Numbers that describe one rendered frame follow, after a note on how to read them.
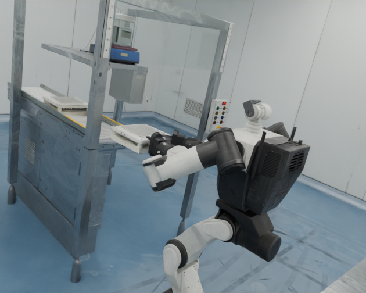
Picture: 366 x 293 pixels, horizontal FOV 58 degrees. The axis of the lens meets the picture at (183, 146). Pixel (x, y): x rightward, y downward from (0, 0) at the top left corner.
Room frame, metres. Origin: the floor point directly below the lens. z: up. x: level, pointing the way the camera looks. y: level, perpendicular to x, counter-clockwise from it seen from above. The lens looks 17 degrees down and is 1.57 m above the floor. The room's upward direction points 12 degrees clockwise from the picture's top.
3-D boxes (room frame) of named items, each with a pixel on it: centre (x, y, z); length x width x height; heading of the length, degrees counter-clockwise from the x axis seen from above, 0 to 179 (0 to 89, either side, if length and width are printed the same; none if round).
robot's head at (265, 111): (1.33, -0.27, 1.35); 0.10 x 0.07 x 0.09; 142
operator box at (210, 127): (2.48, -0.21, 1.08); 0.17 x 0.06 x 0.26; 139
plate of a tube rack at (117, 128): (1.71, 0.23, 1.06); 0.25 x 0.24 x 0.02; 141
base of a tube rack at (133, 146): (1.71, 0.23, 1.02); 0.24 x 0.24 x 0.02; 51
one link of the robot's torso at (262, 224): (1.27, -0.34, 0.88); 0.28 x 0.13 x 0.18; 52
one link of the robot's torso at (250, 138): (1.28, -0.31, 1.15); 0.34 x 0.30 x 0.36; 142
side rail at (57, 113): (2.24, 1.02, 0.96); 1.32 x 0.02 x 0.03; 49
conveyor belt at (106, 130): (2.35, 0.94, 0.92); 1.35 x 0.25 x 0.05; 49
